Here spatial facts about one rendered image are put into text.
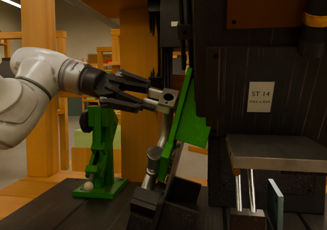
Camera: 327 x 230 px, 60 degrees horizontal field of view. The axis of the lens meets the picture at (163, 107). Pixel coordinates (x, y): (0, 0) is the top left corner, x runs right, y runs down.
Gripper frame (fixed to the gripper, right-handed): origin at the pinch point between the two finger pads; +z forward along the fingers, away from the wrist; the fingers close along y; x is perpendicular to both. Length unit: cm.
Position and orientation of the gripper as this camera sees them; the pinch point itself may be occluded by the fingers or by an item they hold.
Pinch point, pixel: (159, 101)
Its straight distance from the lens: 72.4
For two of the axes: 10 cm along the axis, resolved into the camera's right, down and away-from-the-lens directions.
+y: 3.1, -7.3, 6.1
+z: 9.5, 2.7, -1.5
